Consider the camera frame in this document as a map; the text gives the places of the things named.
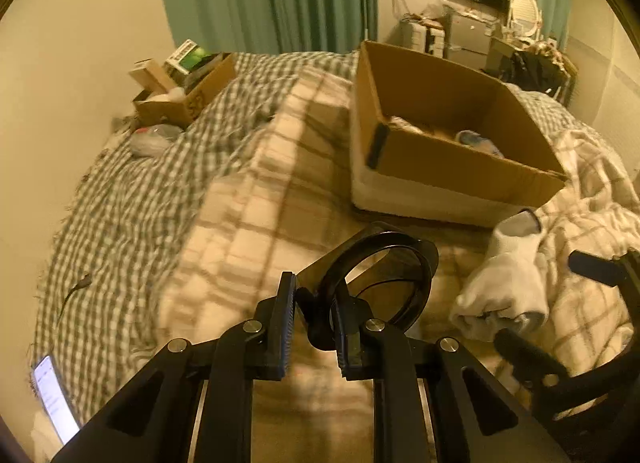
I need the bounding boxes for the green checked blanket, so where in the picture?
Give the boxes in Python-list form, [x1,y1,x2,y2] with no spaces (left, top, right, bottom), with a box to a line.
[32,50,361,424]

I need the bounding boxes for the grey cabinet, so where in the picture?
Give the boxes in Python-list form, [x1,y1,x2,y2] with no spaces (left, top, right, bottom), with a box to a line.
[446,12,502,70]

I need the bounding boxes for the beige plaid blanket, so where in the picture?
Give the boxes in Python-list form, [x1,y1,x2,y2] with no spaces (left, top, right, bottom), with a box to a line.
[160,65,636,463]

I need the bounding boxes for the smartphone with lit screen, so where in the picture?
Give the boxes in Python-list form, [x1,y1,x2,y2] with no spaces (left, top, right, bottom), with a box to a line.
[31,355,82,446]

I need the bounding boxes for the small cardboard box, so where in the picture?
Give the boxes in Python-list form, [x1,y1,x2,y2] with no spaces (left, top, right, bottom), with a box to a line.
[132,53,238,130]

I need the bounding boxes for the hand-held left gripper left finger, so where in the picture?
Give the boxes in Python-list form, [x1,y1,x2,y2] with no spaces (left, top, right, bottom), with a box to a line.
[50,270,301,463]

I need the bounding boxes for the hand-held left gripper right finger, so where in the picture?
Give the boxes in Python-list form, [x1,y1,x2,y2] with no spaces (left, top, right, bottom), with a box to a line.
[332,288,573,463]

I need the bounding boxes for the white oval mirror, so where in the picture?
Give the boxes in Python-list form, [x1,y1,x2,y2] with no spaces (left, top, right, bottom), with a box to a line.
[508,0,544,40]

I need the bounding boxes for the large cardboard box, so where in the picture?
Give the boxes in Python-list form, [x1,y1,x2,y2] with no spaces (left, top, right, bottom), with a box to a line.
[349,40,569,228]

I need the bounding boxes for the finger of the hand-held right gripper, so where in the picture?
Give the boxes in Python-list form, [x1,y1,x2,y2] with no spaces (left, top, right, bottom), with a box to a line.
[494,327,571,388]
[569,249,640,294]

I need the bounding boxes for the cluttered dressing table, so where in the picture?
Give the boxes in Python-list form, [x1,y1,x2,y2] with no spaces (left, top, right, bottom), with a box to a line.
[487,35,578,106]

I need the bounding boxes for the green and white carton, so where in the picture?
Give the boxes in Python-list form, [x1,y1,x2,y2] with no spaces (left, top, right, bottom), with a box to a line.
[165,40,212,74]

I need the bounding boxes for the clear plastic bag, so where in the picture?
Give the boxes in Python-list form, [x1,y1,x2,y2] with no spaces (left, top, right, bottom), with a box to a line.
[129,124,184,158]

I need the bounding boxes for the white drawer unit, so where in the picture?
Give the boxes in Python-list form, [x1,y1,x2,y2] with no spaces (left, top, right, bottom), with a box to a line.
[400,20,447,58]

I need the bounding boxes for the white sock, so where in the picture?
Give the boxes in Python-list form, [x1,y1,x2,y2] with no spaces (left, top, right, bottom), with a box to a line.
[449,209,551,342]

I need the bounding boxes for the blue and white packet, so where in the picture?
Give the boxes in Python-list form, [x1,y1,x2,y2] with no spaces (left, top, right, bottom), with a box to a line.
[454,130,505,158]

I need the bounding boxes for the black plastic ring holder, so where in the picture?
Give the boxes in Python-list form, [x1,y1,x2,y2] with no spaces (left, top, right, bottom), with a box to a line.
[299,223,440,350]

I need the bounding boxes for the small brown carton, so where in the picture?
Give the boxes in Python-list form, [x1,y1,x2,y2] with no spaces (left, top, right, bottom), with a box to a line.
[129,59,172,94]

